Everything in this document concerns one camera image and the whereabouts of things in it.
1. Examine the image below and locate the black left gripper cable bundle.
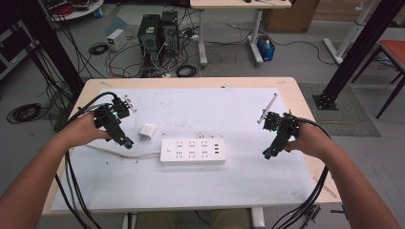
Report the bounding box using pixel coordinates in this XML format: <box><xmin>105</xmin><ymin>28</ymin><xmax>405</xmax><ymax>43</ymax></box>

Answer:
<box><xmin>54</xmin><ymin>91</ymin><xmax>117</xmax><ymax>229</ymax></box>

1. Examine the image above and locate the small black computer tower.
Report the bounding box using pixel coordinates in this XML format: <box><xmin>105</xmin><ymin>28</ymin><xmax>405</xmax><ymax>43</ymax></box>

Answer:
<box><xmin>160</xmin><ymin>10</ymin><xmax>181</xmax><ymax>55</ymax></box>

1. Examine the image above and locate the grey floor mat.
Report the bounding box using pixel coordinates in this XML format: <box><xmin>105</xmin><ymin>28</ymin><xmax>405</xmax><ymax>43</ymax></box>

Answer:
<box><xmin>297</xmin><ymin>82</ymin><xmax>382</xmax><ymax>138</ymax></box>

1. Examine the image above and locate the round white table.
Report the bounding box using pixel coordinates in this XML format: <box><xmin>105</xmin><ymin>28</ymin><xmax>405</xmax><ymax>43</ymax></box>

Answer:
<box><xmin>40</xmin><ymin>0</ymin><xmax>105</xmax><ymax>22</ymax></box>

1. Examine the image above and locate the white box device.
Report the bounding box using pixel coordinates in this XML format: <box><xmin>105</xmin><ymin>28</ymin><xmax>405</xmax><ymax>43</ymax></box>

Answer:
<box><xmin>106</xmin><ymin>29</ymin><xmax>128</xmax><ymax>52</ymax></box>

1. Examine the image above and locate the white table mat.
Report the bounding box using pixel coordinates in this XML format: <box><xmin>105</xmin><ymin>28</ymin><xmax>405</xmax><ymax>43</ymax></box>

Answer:
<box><xmin>50</xmin><ymin>87</ymin><xmax>317</xmax><ymax>213</ymax></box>

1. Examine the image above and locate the person's left hand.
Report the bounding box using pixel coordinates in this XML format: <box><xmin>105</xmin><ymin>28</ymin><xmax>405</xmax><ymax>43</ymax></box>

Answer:
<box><xmin>64</xmin><ymin>112</ymin><xmax>112</xmax><ymax>149</ymax></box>

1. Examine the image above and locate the white metal stand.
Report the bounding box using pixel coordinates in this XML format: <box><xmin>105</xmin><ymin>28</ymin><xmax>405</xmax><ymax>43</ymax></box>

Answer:
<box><xmin>322</xmin><ymin>0</ymin><xmax>384</xmax><ymax>66</ymax></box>

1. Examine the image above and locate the white power strip cord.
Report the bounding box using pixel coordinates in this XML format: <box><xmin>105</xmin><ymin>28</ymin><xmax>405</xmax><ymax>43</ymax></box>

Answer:
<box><xmin>84</xmin><ymin>143</ymin><xmax>162</xmax><ymax>159</ymax></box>

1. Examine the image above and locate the black metal frame post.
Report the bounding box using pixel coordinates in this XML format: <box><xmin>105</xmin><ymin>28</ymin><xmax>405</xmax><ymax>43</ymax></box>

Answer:
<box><xmin>312</xmin><ymin>0</ymin><xmax>405</xmax><ymax>112</ymax></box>
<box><xmin>15</xmin><ymin>0</ymin><xmax>86</xmax><ymax>96</ymax></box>

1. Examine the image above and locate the black right gripper cable bundle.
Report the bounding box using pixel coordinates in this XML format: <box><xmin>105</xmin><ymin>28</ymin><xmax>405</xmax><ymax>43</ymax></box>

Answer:
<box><xmin>272</xmin><ymin>116</ymin><xmax>332</xmax><ymax>229</ymax></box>

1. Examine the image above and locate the black gripper cable bundle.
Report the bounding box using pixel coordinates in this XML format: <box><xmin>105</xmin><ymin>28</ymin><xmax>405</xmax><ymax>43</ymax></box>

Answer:
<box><xmin>54</xmin><ymin>91</ymin><xmax>117</xmax><ymax>229</ymax></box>
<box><xmin>272</xmin><ymin>116</ymin><xmax>332</xmax><ymax>229</ymax></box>

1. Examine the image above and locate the large black computer tower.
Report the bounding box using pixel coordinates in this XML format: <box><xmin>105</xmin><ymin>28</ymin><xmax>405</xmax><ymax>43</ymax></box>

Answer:
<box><xmin>137</xmin><ymin>13</ymin><xmax>162</xmax><ymax>71</ymax></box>

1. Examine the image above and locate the white charger plug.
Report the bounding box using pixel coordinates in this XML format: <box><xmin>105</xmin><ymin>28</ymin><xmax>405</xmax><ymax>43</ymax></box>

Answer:
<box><xmin>139</xmin><ymin>122</ymin><xmax>158</xmax><ymax>140</ymax></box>

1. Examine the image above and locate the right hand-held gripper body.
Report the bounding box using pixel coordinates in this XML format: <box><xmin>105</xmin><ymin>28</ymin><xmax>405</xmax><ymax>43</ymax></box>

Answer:
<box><xmin>262</xmin><ymin>111</ymin><xmax>301</xmax><ymax>160</ymax></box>

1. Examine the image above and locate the wooden desk with white legs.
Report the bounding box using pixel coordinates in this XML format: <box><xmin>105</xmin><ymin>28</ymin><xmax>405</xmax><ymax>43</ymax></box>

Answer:
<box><xmin>189</xmin><ymin>0</ymin><xmax>292</xmax><ymax>68</ymax></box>

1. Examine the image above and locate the orange-topped table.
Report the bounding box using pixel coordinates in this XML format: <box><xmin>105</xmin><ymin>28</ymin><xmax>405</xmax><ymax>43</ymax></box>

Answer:
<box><xmin>351</xmin><ymin>39</ymin><xmax>405</xmax><ymax>120</ymax></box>

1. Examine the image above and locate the cardboard box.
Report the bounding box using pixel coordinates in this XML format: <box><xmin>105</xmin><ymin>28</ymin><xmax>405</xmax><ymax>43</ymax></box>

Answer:
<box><xmin>262</xmin><ymin>0</ymin><xmax>321</xmax><ymax>33</ymax></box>

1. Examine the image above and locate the white power strip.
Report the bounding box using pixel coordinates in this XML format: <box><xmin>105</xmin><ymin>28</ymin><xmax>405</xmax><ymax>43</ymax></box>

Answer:
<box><xmin>160</xmin><ymin>136</ymin><xmax>227</xmax><ymax>166</ymax></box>

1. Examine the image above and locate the wooden table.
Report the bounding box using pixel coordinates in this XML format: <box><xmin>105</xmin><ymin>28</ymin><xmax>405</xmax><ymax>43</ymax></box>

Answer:
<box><xmin>41</xmin><ymin>76</ymin><xmax>344</xmax><ymax>218</ymax></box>

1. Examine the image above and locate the black coiled cable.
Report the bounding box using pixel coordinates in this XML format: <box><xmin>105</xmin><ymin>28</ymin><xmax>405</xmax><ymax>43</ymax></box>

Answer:
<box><xmin>6</xmin><ymin>102</ymin><xmax>43</xmax><ymax>125</ymax></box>
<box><xmin>176</xmin><ymin>64</ymin><xmax>200</xmax><ymax>78</ymax></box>
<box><xmin>88</xmin><ymin>41</ymin><xmax>110</xmax><ymax>56</ymax></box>

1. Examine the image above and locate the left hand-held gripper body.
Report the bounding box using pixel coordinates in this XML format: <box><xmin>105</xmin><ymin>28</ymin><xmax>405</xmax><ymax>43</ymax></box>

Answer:
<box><xmin>94</xmin><ymin>95</ymin><xmax>135</xmax><ymax>150</ymax></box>

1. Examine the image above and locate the person's right hand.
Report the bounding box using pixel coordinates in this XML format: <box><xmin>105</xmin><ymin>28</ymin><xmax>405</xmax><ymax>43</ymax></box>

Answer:
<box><xmin>284</xmin><ymin>121</ymin><xmax>332</xmax><ymax>160</ymax></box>

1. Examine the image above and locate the blue bin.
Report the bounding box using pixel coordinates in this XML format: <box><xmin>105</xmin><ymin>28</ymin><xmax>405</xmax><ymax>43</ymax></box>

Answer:
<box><xmin>256</xmin><ymin>34</ymin><xmax>276</xmax><ymax>62</ymax></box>

